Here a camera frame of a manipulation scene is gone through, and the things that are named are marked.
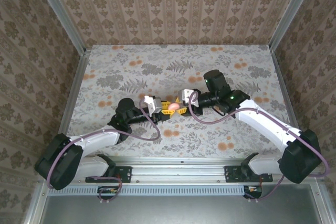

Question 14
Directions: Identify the floral patterned tablecloth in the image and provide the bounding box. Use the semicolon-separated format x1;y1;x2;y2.
65;44;300;161

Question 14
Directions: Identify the small black controller board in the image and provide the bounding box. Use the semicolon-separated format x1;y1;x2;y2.
97;186;122;196
243;185;263;199

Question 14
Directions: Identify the grey metal panel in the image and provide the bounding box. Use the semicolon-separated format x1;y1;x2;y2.
39;184;325;224

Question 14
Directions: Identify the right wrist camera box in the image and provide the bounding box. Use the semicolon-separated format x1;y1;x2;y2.
177;88;197;105

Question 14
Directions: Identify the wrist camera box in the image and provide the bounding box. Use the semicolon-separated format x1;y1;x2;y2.
177;88;197;105
142;94;164;115

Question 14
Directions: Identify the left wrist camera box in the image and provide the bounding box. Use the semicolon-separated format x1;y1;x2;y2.
142;94;164;115

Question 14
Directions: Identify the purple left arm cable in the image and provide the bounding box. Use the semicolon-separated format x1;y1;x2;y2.
46;99;161;205

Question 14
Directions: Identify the aluminium side rail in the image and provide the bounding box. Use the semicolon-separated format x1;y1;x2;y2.
52;48;92;141
269;48;300;130

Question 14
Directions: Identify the grey slotted cable duct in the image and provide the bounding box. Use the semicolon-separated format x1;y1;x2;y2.
48;186;245;196

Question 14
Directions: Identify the aluminium frame post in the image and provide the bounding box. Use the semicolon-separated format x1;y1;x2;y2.
269;0;320;51
33;0;88;54

